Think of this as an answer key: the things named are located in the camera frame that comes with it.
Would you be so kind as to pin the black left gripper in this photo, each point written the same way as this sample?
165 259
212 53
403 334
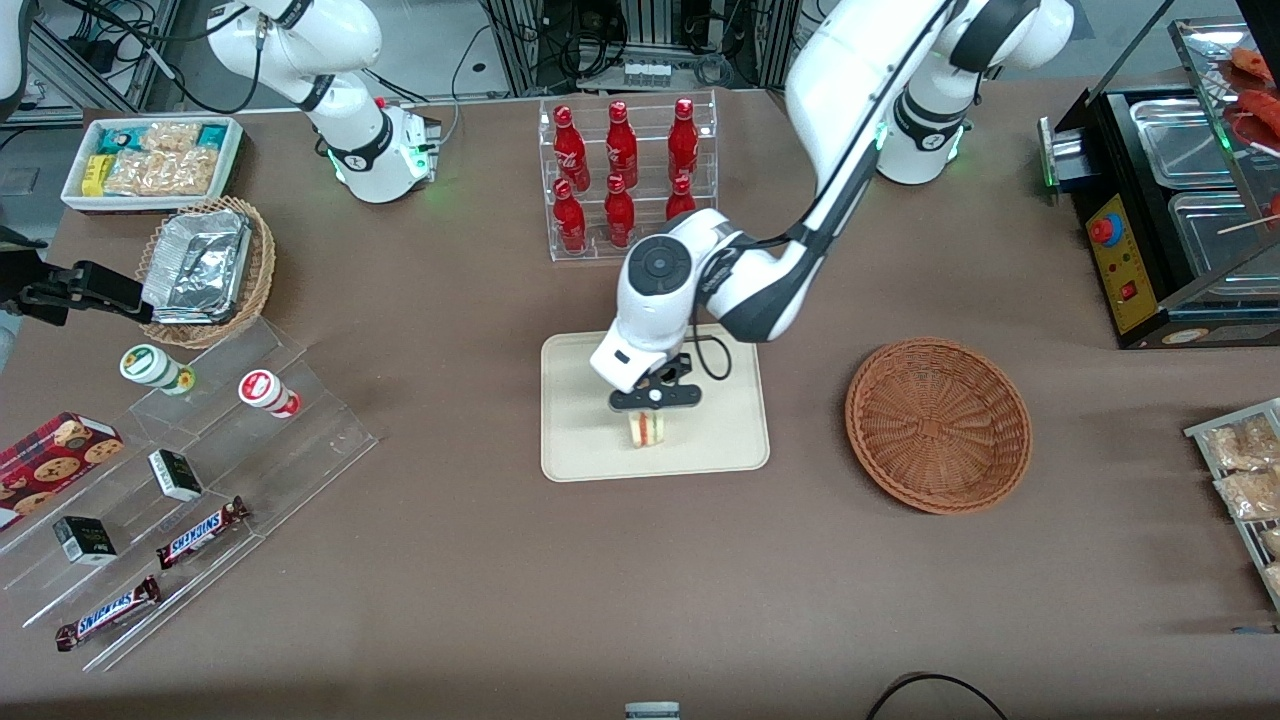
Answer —
668 374

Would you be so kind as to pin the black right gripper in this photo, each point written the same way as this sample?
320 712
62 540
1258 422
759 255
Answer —
62 288

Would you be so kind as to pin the triangular sandwich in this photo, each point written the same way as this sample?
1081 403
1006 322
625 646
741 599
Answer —
647 430

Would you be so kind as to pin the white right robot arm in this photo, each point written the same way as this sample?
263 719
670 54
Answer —
355 140

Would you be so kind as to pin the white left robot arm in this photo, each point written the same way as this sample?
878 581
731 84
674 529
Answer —
850 80

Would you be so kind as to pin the cream plastic serving tray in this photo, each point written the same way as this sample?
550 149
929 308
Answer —
720 440

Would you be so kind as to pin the light tan wicker basket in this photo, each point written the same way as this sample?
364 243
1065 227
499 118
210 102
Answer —
262 270

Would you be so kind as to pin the brown round wicker basket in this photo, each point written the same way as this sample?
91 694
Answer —
940 430

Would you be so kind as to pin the white rectangular snack bin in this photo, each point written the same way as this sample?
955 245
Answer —
72 195

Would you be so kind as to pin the green lid white cup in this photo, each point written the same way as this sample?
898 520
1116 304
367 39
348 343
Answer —
150 365

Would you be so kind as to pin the yellow snack packet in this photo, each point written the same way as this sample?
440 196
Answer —
94 175

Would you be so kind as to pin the aluminium foil container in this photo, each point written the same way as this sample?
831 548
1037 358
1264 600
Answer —
197 265

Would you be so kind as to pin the red chocolate chip cookie box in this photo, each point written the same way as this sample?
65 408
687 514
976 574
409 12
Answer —
50 465

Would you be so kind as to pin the clear bag of crackers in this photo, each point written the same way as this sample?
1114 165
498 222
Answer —
160 172
170 135

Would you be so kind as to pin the teal snack packet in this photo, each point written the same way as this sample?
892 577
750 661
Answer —
211 137
118 140

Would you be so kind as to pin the clear acrylic bottle rack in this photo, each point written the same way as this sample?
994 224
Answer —
600 250

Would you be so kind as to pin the red cola bottle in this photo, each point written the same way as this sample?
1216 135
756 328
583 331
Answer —
570 220
621 145
681 198
683 140
619 215
569 150

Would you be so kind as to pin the small black carton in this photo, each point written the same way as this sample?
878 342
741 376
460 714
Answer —
84 540
175 475

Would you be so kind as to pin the red lid white cup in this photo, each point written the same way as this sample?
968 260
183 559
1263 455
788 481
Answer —
265 390

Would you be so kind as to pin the Snickers chocolate bar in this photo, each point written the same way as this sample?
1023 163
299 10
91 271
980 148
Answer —
203 532
107 613

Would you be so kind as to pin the grey device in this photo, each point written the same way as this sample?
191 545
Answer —
652 711

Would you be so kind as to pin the clear acrylic stepped display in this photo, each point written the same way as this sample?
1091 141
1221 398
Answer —
300 450

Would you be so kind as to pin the white connector strip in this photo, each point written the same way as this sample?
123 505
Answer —
647 73

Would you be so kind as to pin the aluminium equipment rack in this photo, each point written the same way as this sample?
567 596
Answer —
640 30

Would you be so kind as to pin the black hot food warmer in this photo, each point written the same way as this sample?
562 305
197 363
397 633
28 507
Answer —
1130 270

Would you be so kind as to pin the clear bag of fried snacks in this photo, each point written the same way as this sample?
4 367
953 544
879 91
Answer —
1272 542
1245 445
1274 580
1250 495

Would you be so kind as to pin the aluminium frame shelf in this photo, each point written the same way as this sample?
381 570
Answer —
100 50

